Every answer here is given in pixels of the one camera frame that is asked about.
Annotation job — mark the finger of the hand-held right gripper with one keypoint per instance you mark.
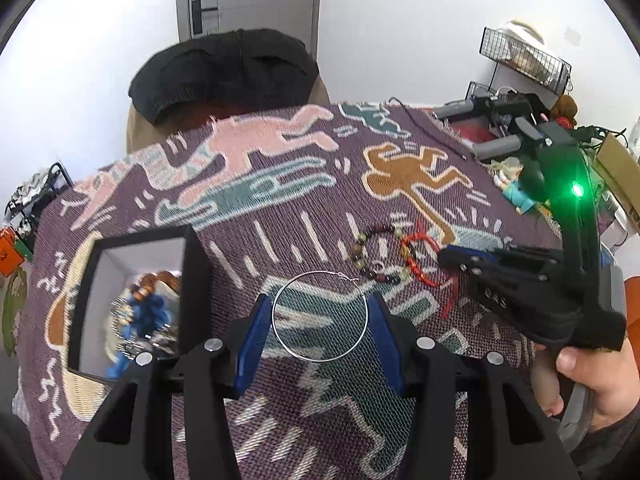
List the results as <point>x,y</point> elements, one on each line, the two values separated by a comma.
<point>480,260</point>
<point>525,305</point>

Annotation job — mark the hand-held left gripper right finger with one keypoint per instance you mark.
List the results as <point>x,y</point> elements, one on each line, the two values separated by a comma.
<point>387,345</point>

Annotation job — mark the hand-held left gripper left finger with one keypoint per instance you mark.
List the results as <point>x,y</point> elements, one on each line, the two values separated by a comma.
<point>252,340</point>

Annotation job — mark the black jewelry box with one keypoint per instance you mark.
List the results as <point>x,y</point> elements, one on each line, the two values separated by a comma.
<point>197,280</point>

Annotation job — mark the silver hoop earring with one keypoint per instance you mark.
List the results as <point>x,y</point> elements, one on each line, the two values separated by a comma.
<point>320,273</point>

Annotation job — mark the person's right forearm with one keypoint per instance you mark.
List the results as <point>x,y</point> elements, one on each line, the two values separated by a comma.
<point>615,447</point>

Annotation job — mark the person's right hand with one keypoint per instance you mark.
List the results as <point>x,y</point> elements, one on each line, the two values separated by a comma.
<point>610,375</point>

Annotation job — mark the black-haired figurine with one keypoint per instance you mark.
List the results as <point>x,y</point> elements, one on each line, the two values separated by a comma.
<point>520,192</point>

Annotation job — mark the large cardboard box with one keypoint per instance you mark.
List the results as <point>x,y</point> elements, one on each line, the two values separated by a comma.
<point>620,170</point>

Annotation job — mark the brown plush toy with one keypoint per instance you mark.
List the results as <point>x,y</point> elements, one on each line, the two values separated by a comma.
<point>565,110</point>

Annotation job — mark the black equipment pile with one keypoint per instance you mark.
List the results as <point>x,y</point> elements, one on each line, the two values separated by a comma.
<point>500,110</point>

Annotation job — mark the purple printed blanket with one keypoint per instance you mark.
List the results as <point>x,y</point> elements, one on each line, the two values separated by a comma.
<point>310,200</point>

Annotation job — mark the white bag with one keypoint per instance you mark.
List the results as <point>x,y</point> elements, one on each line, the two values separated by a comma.
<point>520,32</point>

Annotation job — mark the tan chair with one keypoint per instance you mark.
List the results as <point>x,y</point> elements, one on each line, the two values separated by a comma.
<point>320,95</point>

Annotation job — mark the green round tray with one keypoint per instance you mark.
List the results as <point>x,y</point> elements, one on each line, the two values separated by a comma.
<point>12,310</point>

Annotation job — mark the orange box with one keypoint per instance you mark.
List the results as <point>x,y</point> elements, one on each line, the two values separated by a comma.
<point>10,252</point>

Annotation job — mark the black shoe rack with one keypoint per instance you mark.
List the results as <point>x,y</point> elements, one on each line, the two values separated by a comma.
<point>37,190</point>

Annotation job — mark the black garment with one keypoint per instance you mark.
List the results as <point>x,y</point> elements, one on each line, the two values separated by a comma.
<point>220,70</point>

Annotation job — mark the black door lock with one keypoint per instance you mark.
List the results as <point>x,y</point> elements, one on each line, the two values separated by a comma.
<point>200,12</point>

